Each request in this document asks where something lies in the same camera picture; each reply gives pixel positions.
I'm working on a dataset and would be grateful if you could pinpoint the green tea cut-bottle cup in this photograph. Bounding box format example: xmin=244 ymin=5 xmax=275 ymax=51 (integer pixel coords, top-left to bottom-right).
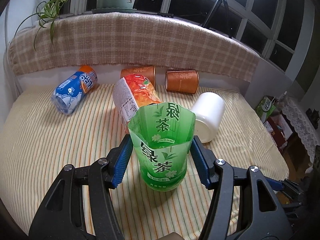
xmin=128 ymin=102 xmax=196 ymax=191

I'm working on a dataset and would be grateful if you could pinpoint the white plastic cup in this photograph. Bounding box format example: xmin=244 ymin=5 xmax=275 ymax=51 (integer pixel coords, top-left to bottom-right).
xmin=191 ymin=92 xmax=225 ymax=143

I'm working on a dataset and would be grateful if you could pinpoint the blue cut-bottle cup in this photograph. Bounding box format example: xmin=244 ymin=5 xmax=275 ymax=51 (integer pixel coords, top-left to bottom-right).
xmin=50 ymin=66 xmax=98 ymax=115

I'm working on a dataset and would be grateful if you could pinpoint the orange paper cup right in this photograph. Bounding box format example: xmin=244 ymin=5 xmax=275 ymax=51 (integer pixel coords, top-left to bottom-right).
xmin=165 ymin=70 xmax=199 ymax=94

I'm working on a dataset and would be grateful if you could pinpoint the orange paper cup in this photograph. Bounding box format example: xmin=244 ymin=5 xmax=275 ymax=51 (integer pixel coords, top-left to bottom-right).
xmin=165 ymin=70 xmax=199 ymax=94
xmin=120 ymin=66 xmax=156 ymax=85

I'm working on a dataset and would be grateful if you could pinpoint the orange paper cup left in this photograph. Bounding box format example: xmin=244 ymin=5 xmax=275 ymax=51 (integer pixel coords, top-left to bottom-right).
xmin=120 ymin=66 xmax=156 ymax=85

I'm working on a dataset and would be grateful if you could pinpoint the striped yellow mattress cover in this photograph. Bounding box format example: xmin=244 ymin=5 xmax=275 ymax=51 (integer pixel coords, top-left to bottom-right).
xmin=1 ymin=85 xmax=289 ymax=239

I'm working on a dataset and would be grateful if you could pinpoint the green carton box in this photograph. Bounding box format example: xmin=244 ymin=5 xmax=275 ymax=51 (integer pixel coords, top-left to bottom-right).
xmin=255 ymin=95 xmax=276 ymax=123

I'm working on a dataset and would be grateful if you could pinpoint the lace-covered side table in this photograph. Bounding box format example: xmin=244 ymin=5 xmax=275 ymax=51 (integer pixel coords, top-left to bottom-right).
xmin=282 ymin=96 xmax=319 ymax=163

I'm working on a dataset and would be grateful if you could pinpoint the plaid beige cloth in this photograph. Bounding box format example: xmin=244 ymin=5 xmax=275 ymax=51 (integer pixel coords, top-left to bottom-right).
xmin=8 ymin=12 xmax=260 ymax=82

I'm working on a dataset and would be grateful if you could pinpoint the black tripod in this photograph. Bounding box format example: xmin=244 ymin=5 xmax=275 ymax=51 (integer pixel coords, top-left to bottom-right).
xmin=201 ymin=0 xmax=232 ymax=38

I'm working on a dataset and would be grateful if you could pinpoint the beige handle knob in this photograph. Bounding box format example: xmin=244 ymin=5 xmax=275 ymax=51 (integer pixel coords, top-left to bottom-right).
xmin=157 ymin=232 xmax=184 ymax=240

